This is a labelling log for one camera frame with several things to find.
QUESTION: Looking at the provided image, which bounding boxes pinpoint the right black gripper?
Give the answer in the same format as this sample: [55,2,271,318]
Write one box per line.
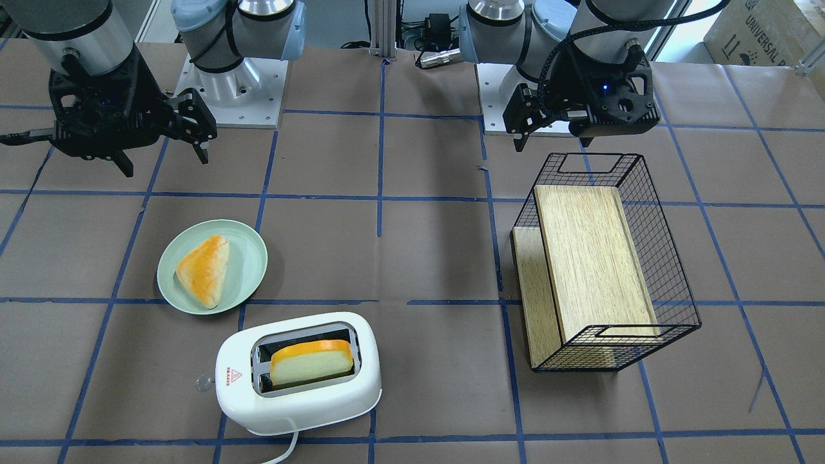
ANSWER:
[49,45,217,177]

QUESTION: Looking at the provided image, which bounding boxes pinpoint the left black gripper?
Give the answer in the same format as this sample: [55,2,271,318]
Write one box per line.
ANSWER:
[503,39,661,153]

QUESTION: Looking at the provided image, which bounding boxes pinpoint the white two-slot toaster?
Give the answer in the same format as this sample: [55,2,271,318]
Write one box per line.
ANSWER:
[215,312,382,436]

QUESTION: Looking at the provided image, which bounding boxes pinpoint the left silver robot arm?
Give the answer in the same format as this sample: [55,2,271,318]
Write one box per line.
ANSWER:
[459,1,728,151]

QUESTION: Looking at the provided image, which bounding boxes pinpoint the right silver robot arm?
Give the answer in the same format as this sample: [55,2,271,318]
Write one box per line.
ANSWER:
[2,1,306,177]

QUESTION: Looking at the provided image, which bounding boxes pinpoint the bread slice in toaster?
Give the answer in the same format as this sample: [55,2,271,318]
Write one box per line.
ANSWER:
[270,340,354,388]

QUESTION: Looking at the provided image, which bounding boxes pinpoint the silver metal connector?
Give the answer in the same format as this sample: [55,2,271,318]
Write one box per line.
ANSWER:
[414,49,465,70]

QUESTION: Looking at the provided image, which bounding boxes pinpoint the black power adapter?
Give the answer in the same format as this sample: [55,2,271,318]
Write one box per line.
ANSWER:
[423,13,452,49]

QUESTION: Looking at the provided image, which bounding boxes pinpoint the light green plate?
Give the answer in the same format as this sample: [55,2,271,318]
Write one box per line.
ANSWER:
[156,219,268,315]

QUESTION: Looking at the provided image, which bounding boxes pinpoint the triangular bread on plate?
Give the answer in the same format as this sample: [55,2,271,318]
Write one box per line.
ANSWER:
[175,235,230,309]

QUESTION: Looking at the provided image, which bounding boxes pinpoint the wooden board in basket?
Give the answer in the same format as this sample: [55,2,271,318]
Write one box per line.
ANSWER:
[512,185,663,372]

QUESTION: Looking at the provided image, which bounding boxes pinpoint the cardboard box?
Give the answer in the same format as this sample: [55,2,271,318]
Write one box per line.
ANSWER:
[704,1,824,66]

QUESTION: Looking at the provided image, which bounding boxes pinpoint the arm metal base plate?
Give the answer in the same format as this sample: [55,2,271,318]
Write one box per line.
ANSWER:
[476,63,538,136]
[175,57,291,129]

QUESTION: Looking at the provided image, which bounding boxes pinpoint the aluminium frame post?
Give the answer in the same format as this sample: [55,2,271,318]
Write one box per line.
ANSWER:
[367,0,400,61]

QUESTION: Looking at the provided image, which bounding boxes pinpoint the black wire basket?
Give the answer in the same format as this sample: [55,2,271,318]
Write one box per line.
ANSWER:
[513,153,701,372]

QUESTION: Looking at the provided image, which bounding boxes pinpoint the white toaster power cord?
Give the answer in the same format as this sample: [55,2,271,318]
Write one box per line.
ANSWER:
[260,418,300,464]

